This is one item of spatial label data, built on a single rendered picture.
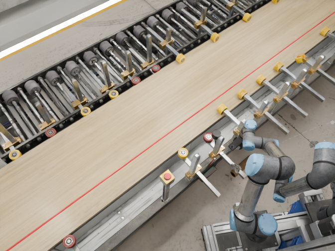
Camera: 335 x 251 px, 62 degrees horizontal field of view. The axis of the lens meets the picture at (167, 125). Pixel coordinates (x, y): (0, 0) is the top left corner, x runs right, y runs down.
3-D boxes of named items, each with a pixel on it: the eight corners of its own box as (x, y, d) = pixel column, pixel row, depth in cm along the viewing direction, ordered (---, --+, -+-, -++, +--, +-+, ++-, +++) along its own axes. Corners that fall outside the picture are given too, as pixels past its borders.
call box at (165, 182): (174, 181, 180) (175, 177, 174) (166, 188, 178) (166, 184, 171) (167, 173, 183) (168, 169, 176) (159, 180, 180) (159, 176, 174)
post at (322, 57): (301, 89, 283) (326, 55, 241) (298, 91, 281) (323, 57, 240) (298, 87, 284) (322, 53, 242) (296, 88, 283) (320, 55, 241)
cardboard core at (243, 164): (255, 159, 306) (236, 176, 296) (252, 162, 313) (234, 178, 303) (250, 154, 309) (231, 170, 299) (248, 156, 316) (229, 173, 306)
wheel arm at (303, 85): (324, 100, 243) (326, 98, 240) (321, 102, 242) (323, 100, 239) (278, 65, 261) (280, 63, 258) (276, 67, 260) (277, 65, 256)
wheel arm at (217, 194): (220, 195, 211) (221, 193, 207) (217, 198, 210) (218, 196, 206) (182, 154, 227) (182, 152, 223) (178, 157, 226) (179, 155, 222)
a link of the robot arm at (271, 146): (307, 166, 133) (277, 135, 180) (284, 162, 134) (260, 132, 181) (300, 188, 136) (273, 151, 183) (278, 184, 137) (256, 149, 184)
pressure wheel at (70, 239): (65, 248, 190) (60, 246, 180) (69, 236, 194) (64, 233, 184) (77, 250, 190) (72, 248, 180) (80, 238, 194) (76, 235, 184)
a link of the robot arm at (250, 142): (262, 148, 172) (261, 132, 178) (244, 145, 173) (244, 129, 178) (257, 153, 179) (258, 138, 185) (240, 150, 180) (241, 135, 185)
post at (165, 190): (169, 199, 219) (171, 181, 180) (164, 203, 217) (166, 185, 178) (165, 194, 220) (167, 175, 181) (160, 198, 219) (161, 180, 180)
